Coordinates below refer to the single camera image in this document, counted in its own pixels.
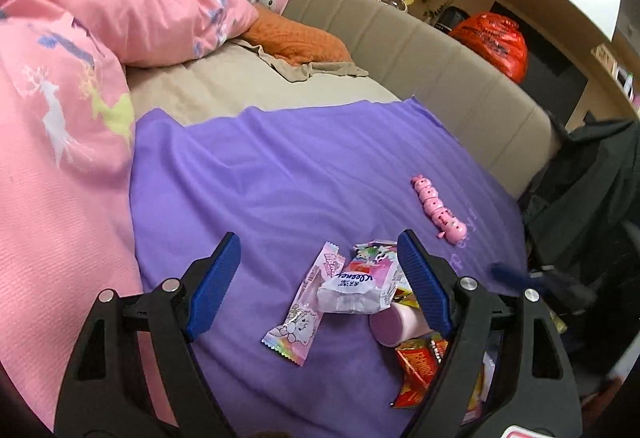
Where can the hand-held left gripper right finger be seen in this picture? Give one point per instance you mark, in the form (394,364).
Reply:
(425,288)

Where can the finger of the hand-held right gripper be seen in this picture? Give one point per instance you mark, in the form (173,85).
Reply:
(507,274)

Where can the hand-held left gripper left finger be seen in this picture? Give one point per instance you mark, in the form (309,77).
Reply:
(212,288)

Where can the colourful cartoon snack wrapper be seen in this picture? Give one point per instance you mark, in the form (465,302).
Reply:
(372,252)

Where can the translucent tissue packet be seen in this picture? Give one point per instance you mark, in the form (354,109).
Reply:
(350,293)

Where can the red gold snack wrapper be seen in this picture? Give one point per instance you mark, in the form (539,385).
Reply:
(417,363)

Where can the pale pink cartoon wrapper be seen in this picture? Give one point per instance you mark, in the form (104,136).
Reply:
(300,323)

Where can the pink plastic cup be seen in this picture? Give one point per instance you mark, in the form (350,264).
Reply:
(395,325)

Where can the pink caterpillar toy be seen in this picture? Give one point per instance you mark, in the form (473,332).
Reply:
(437,210)

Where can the dark green jacket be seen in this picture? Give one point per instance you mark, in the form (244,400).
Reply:
(590,178)

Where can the purple blanket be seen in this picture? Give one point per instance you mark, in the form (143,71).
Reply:
(300,178)

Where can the beige bed sheet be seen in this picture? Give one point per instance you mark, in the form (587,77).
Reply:
(210,88)

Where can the beige upholstered headboard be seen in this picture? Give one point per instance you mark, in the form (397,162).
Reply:
(425,68)

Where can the pink patterned duvet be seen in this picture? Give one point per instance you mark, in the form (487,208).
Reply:
(60,118)

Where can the large red plastic bag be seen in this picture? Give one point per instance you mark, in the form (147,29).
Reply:
(492,43)

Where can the beige crumpled cloth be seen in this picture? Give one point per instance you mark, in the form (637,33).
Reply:
(295,68)

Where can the black jar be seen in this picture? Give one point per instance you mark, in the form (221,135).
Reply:
(450,18)

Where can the orange pillow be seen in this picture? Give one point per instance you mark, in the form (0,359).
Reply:
(295,38)

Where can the dried flowers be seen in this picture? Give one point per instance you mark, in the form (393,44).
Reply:
(435,11)

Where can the black wall panel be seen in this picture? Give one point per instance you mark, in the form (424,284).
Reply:
(550,68)

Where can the wooden wall shelf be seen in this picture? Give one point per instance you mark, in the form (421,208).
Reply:
(607,63)

